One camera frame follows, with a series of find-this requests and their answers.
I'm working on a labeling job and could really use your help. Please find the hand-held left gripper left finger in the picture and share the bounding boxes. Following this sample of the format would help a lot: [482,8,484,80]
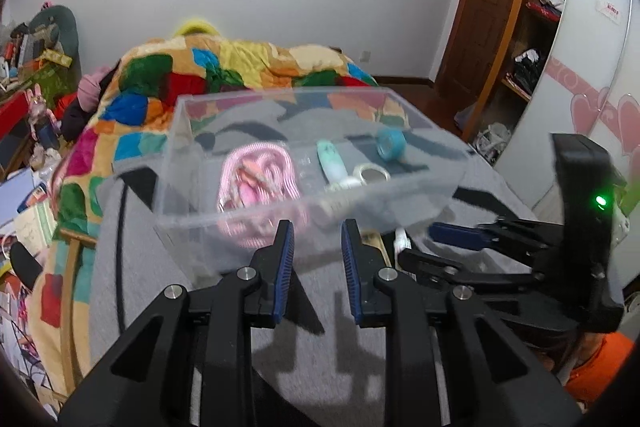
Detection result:
[57,219,296,427]

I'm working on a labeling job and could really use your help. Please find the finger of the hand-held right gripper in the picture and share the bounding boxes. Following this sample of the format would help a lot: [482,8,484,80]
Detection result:
[397,249,548,308]
[428,217,567,269]

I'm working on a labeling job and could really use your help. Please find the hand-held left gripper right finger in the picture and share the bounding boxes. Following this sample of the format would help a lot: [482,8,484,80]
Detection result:
[340,218,583,427]

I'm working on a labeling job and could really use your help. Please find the clear plastic storage box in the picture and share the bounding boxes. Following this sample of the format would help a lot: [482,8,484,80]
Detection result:
[152,86,473,289]

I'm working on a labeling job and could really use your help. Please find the white shoes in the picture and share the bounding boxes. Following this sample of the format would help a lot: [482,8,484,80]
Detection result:
[474,123,512,154]

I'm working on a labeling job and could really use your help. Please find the clear tape roll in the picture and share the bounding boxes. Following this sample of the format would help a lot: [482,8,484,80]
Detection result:
[352,163,392,186]

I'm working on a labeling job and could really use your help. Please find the blue tape roll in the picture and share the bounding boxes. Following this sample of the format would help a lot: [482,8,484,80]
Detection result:
[376,128,407,162]

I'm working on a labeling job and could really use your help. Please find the teal and white tube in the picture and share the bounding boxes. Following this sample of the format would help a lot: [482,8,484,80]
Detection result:
[316,140,363,190]

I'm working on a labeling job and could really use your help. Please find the white wardrobe door pink hearts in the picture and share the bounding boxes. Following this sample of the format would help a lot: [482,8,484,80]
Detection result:
[492,0,640,212]

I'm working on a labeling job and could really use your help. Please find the wooden wardrobe shelves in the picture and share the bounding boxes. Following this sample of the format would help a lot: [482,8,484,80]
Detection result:
[462,0,573,144]

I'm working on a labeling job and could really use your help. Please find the colourful patchwork blanket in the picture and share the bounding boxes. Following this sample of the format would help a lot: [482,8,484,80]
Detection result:
[25,34,411,403]

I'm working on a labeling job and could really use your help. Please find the brown wooden door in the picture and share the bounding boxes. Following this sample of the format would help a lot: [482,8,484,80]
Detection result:
[436,0,527,88]

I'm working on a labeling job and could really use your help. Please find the pink knit hat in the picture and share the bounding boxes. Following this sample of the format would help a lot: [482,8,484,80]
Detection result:
[77,67,115,112]

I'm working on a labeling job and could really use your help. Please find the pile of books and papers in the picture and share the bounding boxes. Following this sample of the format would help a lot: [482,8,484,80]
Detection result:
[0,167,58,288]

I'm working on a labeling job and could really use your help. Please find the plush rabbit toy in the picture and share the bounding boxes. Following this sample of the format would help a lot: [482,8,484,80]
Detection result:
[24,87,60,148]

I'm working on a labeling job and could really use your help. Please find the red side table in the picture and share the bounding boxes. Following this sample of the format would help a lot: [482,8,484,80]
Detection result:
[0,89,32,142]

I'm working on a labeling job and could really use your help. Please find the green chair back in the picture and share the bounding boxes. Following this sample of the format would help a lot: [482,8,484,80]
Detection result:
[27,4,82,60]

